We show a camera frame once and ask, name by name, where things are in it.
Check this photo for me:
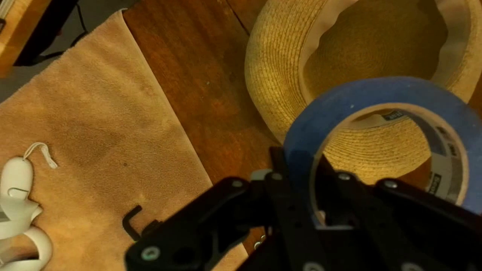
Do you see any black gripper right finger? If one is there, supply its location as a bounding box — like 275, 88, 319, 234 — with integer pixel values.
314, 157, 482, 271

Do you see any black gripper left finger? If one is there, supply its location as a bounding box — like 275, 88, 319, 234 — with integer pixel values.
124, 145, 329, 271

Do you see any blue tape roll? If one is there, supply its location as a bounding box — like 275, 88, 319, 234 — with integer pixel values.
282, 76, 482, 229

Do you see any tan straw hat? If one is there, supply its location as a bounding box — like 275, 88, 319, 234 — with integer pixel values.
243, 0, 482, 187

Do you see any black allen key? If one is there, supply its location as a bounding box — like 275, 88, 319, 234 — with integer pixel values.
121, 204, 147, 243

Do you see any tan table mat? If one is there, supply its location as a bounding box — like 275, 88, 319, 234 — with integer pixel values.
0, 8, 252, 271

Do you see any white VR controller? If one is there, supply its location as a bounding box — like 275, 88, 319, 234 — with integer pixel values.
0, 225, 55, 271
0, 142, 61, 238

